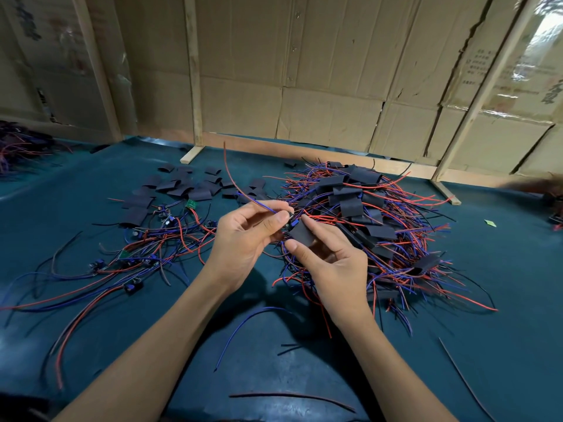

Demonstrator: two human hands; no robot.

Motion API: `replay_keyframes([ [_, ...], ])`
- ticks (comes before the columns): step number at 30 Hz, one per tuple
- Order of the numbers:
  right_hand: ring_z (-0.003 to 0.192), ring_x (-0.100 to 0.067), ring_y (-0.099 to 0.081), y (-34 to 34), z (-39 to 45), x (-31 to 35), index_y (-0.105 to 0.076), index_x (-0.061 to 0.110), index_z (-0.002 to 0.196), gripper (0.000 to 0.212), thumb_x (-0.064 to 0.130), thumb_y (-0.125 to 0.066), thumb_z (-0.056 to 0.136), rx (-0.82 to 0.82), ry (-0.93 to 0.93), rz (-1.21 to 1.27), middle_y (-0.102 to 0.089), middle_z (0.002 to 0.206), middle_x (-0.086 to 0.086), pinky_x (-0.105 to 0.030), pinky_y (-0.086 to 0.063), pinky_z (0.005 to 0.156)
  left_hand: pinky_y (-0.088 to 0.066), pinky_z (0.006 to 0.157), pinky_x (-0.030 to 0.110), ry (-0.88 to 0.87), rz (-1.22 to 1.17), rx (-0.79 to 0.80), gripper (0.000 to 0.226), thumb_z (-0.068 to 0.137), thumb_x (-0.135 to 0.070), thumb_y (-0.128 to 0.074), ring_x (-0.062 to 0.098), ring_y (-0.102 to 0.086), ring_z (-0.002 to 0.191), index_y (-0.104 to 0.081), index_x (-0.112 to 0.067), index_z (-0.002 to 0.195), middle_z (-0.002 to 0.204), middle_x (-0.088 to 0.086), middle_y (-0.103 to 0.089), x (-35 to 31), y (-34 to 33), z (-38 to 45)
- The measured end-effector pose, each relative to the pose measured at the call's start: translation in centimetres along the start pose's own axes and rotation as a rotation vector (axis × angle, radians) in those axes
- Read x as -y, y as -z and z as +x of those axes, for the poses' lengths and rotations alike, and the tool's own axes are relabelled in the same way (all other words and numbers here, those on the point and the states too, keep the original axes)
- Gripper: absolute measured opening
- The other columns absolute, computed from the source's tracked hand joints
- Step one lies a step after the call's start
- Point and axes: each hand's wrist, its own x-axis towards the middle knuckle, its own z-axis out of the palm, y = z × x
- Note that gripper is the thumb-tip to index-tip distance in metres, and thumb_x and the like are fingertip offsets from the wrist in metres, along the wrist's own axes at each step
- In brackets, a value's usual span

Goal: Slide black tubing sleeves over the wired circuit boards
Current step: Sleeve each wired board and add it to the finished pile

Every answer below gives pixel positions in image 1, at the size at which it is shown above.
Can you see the small green scrap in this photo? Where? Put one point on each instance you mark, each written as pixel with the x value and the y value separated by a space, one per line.
pixel 490 223

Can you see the pile of black sleeve pieces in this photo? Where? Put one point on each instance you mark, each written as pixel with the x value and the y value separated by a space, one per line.
pixel 189 189

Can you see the person's right hand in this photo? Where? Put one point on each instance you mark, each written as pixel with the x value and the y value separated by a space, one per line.
pixel 339 272

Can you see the black sleeve piece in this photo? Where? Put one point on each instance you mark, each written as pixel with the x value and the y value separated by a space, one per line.
pixel 303 233

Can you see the pile of sleeved wired boards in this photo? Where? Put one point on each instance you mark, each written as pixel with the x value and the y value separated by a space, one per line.
pixel 378 215

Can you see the pile of unsleeved wired boards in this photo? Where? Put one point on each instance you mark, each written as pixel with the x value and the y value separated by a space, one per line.
pixel 114 259

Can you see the pale slanted wooden post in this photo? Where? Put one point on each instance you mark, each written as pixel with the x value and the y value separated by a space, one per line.
pixel 484 92

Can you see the thin wooden post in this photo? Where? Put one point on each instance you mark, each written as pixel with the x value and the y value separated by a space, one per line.
pixel 193 74

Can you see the person's right forearm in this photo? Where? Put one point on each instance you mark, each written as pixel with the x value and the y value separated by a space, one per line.
pixel 396 373

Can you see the person's left forearm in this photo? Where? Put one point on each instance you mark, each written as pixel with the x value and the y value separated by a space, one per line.
pixel 141 364

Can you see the wide wooden post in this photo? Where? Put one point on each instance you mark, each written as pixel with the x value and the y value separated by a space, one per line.
pixel 95 66

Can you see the person's left hand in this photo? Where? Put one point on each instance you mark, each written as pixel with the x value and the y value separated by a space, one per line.
pixel 242 241

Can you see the clear plastic sheet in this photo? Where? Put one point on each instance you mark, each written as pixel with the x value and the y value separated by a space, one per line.
pixel 541 57

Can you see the wooden ledge board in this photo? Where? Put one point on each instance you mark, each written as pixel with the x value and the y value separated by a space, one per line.
pixel 290 149

